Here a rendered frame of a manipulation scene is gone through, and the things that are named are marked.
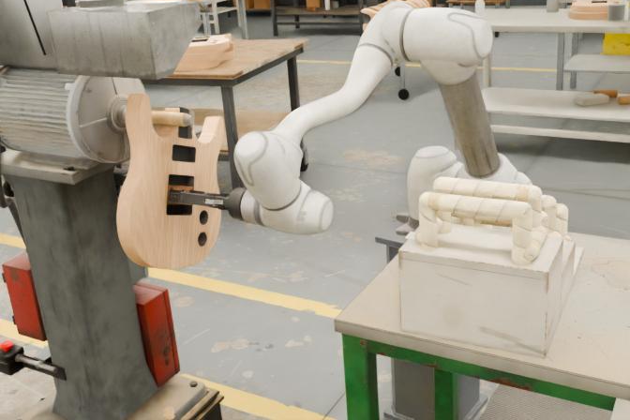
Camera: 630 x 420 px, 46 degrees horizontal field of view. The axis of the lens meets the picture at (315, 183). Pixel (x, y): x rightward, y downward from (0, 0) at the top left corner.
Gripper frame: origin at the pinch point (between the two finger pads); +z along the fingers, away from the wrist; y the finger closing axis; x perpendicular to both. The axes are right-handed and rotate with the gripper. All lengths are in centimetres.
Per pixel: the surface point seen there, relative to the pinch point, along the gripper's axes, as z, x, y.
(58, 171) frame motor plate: 32.4, 2.8, -10.1
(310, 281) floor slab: 57, -46, 173
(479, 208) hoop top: -80, 6, -19
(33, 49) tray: 37, 33, -18
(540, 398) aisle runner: -65, -65, 130
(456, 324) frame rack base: -76, -16, -11
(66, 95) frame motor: 25.1, 21.7, -16.4
